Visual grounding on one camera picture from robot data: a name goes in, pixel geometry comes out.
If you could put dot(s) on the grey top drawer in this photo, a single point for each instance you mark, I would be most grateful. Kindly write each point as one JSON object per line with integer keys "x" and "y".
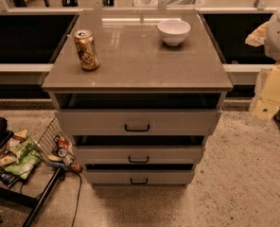
{"x": 138, "y": 122}

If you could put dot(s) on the grey drawer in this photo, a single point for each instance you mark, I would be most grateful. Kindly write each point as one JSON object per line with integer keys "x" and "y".
{"x": 138, "y": 122}
{"x": 139, "y": 155}
{"x": 139, "y": 177}

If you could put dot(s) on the grey drawer cabinet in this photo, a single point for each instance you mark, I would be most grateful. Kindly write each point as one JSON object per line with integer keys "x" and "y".
{"x": 138, "y": 71}

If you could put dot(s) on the grey middle drawer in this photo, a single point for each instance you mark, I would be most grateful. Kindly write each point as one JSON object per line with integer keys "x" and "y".
{"x": 139, "y": 155}

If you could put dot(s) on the grey bottom drawer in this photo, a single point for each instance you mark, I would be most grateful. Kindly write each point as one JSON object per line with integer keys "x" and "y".
{"x": 139, "y": 177}

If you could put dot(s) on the gold beverage can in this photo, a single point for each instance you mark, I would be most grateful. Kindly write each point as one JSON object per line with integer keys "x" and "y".
{"x": 85, "y": 45}

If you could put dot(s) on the white ceramic bowl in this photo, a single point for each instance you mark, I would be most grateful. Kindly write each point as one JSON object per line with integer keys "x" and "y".
{"x": 173, "y": 32}

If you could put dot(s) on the red soda can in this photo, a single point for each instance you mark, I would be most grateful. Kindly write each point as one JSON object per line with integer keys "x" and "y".
{"x": 63, "y": 143}

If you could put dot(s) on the green snack bag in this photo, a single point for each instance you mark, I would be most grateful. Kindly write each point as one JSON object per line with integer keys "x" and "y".
{"x": 27, "y": 156}

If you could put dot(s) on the dark snack packet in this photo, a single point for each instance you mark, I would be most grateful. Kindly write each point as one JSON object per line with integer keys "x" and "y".
{"x": 7, "y": 178}

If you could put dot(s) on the black wire basket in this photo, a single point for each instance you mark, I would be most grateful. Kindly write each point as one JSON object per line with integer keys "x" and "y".
{"x": 52, "y": 154}

